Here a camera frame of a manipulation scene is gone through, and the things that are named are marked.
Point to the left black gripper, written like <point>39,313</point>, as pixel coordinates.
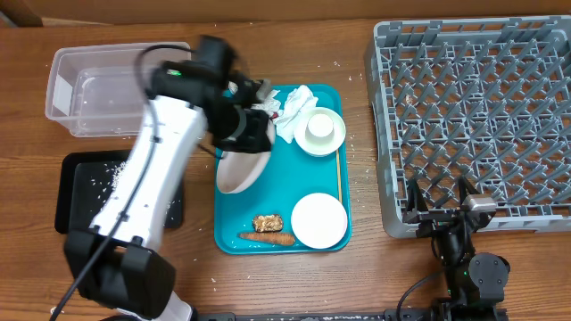
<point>257,138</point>

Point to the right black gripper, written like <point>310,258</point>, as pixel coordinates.
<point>434,222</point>

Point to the large white plate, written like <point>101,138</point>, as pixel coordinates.
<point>237,171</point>

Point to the white tissue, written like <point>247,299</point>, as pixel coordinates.
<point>297,102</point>

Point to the white rice pile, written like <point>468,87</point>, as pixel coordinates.
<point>116,172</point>

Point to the grey paper napkin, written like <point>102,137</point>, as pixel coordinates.
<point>270,105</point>

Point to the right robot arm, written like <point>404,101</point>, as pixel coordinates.
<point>475,281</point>

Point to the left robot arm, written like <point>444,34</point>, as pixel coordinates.
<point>115,261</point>

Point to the grey dishwasher rack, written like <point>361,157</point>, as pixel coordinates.
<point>485,99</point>

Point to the pale green cup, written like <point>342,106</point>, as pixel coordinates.
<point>320,126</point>

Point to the pale green bowl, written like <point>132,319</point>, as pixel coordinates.
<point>316,147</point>

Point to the brown nut bar piece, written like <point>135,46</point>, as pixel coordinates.
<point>268,224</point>

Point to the teal plastic serving tray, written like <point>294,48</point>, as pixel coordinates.
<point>290,175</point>

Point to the wooden chopstick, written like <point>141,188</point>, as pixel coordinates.
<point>339,177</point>

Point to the small white plate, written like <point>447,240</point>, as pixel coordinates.
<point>319,221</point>

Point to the orange carrot piece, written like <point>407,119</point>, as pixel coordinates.
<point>273,238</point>

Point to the clear plastic bin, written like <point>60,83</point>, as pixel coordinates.
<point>92,90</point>

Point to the black rectangular tray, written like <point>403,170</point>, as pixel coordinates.
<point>79,186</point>

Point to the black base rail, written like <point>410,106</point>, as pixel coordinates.
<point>387,315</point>

